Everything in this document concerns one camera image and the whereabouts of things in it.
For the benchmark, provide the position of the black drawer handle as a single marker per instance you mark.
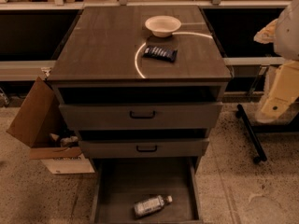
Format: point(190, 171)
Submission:
point(146, 149)
point(142, 115)

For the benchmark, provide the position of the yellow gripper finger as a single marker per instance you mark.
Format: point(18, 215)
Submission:
point(267, 34)
point(283, 92)

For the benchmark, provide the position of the middle grey drawer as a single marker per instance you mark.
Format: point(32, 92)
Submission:
point(126, 149)

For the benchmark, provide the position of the black metal floor bar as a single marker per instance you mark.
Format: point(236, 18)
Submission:
point(241, 114)

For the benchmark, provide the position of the grey drawer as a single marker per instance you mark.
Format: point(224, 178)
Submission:
point(126, 149)
point(116, 117)

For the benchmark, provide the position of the black middle drawer handle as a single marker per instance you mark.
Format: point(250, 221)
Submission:
point(146, 149)

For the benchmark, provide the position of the white bowl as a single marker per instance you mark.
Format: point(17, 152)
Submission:
point(162, 26)

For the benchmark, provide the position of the dark wooden drawer cabinet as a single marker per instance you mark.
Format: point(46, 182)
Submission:
point(102, 63)

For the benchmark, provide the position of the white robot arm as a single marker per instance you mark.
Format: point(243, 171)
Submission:
point(283, 33)

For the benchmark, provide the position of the open bottom drawer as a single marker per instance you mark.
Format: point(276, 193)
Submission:
point(124, 182)

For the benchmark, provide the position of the dark snack bar wrapper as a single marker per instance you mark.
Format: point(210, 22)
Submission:
point(160, 53)

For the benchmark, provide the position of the top grey drawer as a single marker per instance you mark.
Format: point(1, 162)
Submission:
point(116, 117)

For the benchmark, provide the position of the open cardboard box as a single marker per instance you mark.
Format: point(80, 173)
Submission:
point(39, 125)

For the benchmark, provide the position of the clear plastic water bottle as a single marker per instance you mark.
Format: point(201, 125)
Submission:
point(151, 205)

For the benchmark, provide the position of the black top drawer handle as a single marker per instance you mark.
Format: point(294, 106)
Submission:
point(142, 115)

